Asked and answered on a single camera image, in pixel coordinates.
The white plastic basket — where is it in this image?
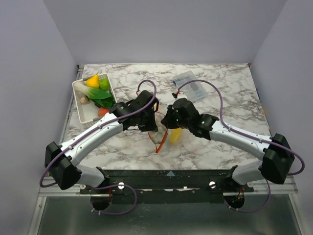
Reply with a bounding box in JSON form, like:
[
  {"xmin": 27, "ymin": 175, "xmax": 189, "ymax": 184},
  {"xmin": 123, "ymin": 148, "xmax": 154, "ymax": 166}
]
[{"xmin": 72, "ymin": 74, "xmax": 116, "ymax": 124}]

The green toy lime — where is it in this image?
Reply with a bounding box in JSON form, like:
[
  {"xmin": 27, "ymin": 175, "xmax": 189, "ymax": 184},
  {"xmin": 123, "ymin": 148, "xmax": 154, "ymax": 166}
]
[{"xmin": 99, "ymin": 78, "xmax": 111, "ymax": 92}]

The white toy garlic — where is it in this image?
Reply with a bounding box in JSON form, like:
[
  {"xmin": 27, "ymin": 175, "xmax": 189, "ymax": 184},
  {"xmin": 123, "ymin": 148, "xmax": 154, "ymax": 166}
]
[{"xmin": 79, "ymin": 96, "xmax": 89, "ymax": 105}]

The clear plastic parts box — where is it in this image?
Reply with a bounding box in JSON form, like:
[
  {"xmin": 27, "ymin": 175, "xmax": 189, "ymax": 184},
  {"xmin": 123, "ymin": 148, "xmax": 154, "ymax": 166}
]
[{"xmin": 173, "ymin": 71, "xmax": 207, "ymax": 102}]

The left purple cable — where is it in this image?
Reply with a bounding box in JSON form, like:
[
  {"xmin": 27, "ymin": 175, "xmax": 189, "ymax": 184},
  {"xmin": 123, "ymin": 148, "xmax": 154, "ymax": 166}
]
[{"xmin": 40, "ymin": 79, "xmax": 157, "ymax": 216}]

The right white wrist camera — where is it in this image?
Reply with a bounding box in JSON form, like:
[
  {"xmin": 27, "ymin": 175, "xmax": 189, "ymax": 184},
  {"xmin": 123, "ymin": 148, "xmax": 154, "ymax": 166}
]
[{"xmin": 175, "ymin": 93, "xmax": 187, "ymax": 100}]

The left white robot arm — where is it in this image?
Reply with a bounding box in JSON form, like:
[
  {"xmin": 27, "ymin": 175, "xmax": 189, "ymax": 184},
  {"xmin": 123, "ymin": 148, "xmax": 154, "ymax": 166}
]
[{"xmin": 45, "ymin": 90, "xmax": 158, "ymax": 193}]

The white toy mushroom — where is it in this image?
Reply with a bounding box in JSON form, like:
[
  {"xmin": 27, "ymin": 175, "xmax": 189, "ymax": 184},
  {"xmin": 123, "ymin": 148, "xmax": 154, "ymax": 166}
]
[{"xmin": 148, "ymin": 130, "xmax": 167, "ymax": 144}]

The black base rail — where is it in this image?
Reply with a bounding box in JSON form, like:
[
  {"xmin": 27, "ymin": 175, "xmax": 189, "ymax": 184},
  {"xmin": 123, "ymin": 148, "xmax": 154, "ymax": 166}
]
[{"xmin": 80, "ymin": 170, "xmax": 253, "ymax": 204}]

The clear bag with orange zipper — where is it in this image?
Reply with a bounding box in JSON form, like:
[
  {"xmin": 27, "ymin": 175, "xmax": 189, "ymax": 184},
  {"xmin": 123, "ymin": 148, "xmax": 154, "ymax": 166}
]
[{"xmin": 148, "ymin": 111, "xmax": 191, "ymax": 154}]

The green toy leaf vegetable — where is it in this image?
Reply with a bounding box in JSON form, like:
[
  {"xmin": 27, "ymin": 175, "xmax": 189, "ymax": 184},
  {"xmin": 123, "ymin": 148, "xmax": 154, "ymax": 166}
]
[{"xmin": 92, "ymin": 93, "xmax": 115, "ymax": 109}]

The toy bok choy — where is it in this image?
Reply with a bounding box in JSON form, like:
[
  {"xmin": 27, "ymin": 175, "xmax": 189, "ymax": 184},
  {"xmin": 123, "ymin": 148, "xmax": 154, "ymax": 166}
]
[{"xmin": 73, "ymin": 82, "xmax": 112, "ymax": 99}]

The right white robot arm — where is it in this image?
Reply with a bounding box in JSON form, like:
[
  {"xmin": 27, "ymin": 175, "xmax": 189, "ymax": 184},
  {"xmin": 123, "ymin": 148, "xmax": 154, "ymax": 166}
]
[{"xmin": 161, "ymin": 98, "xmax": 294, "ymax": 192}]

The yellow toy pear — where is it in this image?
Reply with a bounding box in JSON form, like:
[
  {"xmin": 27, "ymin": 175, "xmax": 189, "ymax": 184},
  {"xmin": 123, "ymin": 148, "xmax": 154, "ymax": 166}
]
[{"xmin": 86, "ymin": 74, "xmax": 99, "ymax": 89}]

